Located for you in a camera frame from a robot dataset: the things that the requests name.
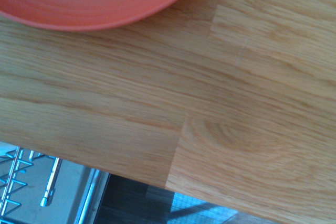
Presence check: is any wire dishwasher rack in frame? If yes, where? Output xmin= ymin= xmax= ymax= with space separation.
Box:
xmin=0 ymin=147 xmax=64 ymax=218

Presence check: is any stainless steel dishwasher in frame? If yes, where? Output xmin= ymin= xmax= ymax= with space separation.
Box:
xmin=0 ymin=141 xmax=111 ymax=224

